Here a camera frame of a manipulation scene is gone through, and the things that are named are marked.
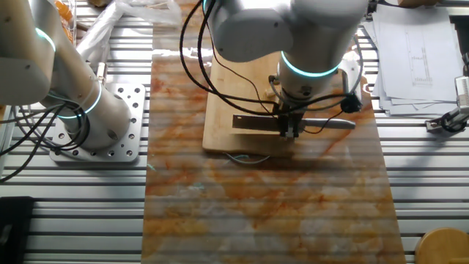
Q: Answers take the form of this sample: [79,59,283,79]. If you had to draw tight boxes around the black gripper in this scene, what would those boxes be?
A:
[276,98,307,139]

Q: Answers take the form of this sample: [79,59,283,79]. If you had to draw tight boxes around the black box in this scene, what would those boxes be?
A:
[0,196,36,264]

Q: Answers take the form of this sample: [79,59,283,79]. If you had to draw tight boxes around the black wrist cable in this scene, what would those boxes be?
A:
[179,0,363,135]

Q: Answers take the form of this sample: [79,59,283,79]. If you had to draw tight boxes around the stack of white papers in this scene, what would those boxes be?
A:
[357,3,465,117]

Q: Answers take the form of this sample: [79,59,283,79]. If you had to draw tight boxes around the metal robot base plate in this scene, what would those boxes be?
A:
[49,83,147,164]

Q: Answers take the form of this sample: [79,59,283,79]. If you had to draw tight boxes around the metal cable connector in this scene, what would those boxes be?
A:
[95,62,108,86]

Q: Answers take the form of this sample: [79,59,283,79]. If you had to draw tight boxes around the wooden cutting board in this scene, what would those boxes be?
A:
[202,49,298,166]

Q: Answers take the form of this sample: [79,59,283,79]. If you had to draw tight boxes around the orange fruit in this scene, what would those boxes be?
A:
[53,0,76,45]

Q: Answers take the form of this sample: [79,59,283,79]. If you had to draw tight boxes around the clear plastic bag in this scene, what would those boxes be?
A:
[75,0,183,64]

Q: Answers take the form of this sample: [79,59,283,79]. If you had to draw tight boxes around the orange marble pattern mat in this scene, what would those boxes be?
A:
[141,0,407,264]

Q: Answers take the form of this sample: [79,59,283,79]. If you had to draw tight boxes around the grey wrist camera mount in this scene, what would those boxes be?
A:
[336,60,363,114]

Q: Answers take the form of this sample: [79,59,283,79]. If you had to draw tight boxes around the black base cable bundle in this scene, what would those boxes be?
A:
[0,102,91,183]

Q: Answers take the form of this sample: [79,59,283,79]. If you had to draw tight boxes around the steel cleaver knife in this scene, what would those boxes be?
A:
[232,113,357,133]

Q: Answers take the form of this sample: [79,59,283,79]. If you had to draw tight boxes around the clear plastic fruit tray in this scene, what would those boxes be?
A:
[51,0,78,47]

